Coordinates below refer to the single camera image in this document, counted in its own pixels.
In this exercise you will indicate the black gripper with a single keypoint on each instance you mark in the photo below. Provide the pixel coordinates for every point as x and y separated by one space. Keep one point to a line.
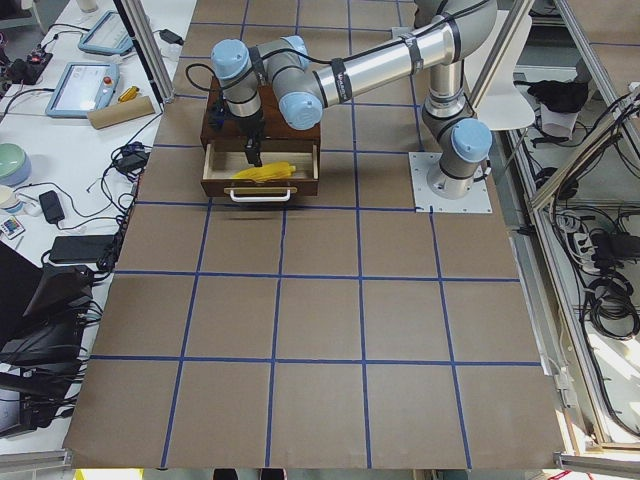
250 127

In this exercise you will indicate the yellow toy corn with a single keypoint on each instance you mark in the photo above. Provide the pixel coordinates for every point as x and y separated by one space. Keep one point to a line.
273 171

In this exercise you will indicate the dark brown wooden drawer box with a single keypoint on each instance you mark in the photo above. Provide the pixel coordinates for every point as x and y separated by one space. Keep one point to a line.
275 128

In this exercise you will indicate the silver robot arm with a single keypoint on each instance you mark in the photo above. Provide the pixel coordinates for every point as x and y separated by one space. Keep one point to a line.
275 96

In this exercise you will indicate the brown cardboard tube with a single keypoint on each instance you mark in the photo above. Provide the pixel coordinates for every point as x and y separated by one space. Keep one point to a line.
120 112

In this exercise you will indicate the black power adapter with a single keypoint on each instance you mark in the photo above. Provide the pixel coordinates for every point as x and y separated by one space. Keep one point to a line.
171 37

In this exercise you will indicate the near blue teach pendant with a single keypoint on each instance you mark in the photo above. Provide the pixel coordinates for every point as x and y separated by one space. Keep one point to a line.
82 88

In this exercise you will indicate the blue teach pendant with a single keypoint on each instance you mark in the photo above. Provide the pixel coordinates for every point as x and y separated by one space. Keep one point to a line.
107 37
82 88

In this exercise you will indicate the far blue teach pendant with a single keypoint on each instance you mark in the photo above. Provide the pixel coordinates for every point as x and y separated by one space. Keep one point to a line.
107 37

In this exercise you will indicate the black smartphone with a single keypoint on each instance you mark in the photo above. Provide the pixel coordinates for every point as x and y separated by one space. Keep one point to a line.
51 207

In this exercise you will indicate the black laptop power brick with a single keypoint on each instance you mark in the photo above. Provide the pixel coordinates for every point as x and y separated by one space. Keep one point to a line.
79 248

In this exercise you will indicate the green and blue bowl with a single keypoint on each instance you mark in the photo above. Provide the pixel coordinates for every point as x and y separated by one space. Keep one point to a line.
14 163

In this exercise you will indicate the white paper cup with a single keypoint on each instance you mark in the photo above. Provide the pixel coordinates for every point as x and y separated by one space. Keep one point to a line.
9 201

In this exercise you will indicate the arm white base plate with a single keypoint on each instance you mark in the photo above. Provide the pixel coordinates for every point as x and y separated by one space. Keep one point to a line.
434 192

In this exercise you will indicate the aluminium frame post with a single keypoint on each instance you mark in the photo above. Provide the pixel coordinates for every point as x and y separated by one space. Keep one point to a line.
137 25

